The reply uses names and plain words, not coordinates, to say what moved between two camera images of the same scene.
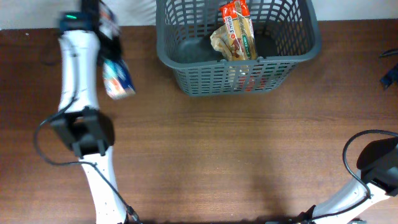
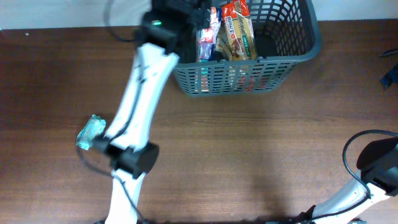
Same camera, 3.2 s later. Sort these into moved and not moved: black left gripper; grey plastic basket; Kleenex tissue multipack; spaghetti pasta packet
Moved: black left gripper; Kleenex tissue multipack
Not moved: grey plastic basket; spaghetti pasta packet
